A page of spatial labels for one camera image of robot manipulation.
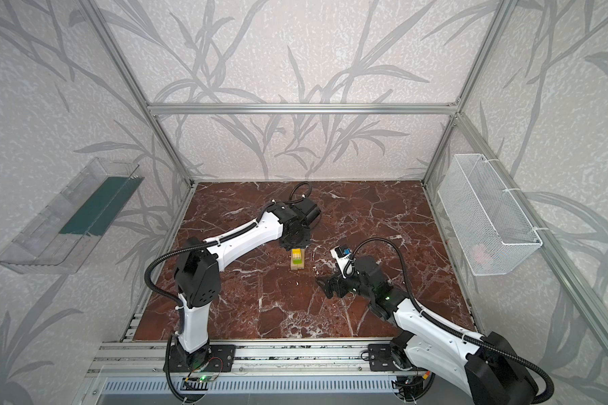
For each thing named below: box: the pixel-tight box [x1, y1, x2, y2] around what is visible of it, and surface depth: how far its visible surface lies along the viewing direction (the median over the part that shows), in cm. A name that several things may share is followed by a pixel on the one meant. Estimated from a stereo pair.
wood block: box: [290, 248, 305, 270], surface depth 93 cm
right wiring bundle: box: [390, 367, 436, 402], surface depth 72 cm
